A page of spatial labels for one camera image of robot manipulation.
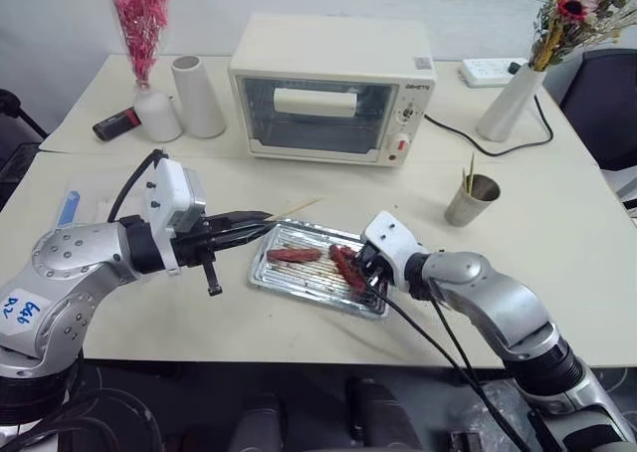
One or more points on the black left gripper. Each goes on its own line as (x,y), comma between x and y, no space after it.
(191,248)

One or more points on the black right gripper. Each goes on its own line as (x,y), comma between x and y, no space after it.
(374,263)

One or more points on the red sausage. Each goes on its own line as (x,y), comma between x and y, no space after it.
(292,254)
(348,270)

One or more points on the wooden skewer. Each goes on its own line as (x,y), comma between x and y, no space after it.
(298,207)
(469,175)

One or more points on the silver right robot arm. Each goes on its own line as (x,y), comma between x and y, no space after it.
(502,302)

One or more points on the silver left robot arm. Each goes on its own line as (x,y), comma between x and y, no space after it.
(74,263)

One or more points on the silver foil-lined baking tray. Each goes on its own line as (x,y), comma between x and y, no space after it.
(298,278)

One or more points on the metal cup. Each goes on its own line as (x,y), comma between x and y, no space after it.
(470,205)

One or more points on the white cardboard cylinder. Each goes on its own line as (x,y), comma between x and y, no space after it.
(196,98)

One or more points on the white bottle vase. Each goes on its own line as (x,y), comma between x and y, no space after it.
(156,116)

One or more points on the clear plastic wrapper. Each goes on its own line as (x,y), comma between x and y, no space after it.
(102,198)

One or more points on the dark rounded shape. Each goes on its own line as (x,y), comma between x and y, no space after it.
(375,417)
(261,424)

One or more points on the blue and white packet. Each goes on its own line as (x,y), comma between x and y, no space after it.
(68,207)

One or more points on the cream toaster oven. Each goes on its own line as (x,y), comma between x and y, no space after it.
(323,54)

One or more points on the white tapered vase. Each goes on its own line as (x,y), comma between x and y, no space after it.
(507,106)

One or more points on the pink dried flower bunch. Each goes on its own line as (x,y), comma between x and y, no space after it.
(139,19)

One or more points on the white power strip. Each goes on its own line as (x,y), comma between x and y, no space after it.
(485,69)

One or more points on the dark chair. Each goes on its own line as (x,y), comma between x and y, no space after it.
(17,123)

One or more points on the black office chair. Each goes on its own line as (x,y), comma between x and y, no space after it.
(604,103)

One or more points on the dried flower bouquet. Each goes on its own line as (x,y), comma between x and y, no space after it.
(572,9)

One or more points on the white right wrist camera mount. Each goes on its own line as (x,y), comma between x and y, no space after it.
(393,238)

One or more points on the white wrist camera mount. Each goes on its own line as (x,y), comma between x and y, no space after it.
(393,238)
(174,190)

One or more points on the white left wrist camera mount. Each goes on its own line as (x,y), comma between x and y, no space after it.
(174,190)

